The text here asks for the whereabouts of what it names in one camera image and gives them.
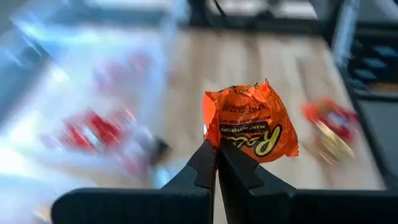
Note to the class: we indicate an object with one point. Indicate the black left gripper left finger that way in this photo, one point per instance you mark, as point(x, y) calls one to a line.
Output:
point(140, 208)

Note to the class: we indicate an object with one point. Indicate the red Skittles candy bag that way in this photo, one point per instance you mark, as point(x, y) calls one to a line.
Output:
point(342, 123)

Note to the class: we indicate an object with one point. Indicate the orange Reese's cup wrapper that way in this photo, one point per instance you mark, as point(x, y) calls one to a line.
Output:
point(248, 124)
point(313, 112)

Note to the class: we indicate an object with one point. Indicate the silver frame post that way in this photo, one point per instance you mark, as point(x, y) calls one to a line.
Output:
point(343, 31)

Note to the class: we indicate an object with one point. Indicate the clear plastic container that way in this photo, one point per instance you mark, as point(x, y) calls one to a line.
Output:
point(46, 93)
point(124, 40)

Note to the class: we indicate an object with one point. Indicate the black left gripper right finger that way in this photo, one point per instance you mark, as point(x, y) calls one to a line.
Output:
point(311, 208)

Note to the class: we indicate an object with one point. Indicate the black rack with blue bins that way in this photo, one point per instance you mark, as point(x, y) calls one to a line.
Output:
point(373, 65)

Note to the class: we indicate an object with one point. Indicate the black table frame rail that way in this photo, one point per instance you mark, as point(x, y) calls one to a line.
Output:
point(384, 165)
point(264, 26)

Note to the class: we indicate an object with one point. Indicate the brown candy bar wrapper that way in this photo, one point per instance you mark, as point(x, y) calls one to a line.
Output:
point(160, 151)

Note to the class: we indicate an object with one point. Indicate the red white candy wrapper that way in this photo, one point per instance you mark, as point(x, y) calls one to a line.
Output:
point(99, 130)

